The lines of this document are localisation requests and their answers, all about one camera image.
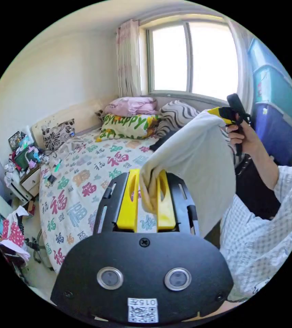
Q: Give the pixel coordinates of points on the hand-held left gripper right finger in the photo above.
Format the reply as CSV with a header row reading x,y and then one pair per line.
x,y
165,205

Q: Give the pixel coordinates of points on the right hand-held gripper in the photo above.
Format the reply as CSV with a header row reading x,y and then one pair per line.
x,y
239,119

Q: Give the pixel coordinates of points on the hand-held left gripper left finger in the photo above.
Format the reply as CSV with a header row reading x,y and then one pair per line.
x,y
129,202

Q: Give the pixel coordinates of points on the white t-shirt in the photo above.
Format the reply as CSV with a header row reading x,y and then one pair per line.
x,y
194,159

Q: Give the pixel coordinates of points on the person's right forearm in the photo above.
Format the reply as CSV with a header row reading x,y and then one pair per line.
x,y
263,166

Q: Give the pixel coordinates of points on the person's right hand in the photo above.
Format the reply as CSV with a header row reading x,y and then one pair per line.
x,y
245,139

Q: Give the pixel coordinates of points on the wavy striped pillow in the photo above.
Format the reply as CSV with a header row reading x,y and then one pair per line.
x,y
177,112

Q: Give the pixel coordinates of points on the bed with printed quilt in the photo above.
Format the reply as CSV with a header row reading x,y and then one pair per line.
x,y
89,176

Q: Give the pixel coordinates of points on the pale curtain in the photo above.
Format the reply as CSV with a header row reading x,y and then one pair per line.
x,y
243,64

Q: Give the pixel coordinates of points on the teal plastic storage box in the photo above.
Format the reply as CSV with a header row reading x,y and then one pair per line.
x,y
276,89

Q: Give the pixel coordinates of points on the purple plastic storage box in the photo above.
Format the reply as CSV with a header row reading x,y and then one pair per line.
x,y
281,133

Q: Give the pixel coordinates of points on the black garment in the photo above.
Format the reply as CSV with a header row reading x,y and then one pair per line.
x,y
162,142

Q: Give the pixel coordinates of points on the blue plastic storage box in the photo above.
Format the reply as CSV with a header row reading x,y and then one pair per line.
x,y
259,55

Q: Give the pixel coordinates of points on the window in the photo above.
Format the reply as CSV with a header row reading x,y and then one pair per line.
x,y
176,56

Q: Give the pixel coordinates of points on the pillow with green letter print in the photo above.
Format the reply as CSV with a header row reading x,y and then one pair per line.
x,y
128,126

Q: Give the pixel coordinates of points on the folded pink quilt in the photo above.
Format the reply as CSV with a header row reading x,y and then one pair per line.
x,y
133,105

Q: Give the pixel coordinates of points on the floral black and white cushion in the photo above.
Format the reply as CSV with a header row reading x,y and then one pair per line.
x,y
57,134

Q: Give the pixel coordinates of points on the person's body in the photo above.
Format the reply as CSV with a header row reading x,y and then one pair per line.
x,y
258,243

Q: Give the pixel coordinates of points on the pink patterned curtain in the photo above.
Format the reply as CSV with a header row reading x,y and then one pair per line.
x,y
128,59

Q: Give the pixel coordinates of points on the cluttered nightstand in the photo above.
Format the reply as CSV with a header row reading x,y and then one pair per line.
x,y
25,164

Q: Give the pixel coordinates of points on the chair heaped with clothes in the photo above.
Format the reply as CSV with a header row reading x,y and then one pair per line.
x,y
14,233

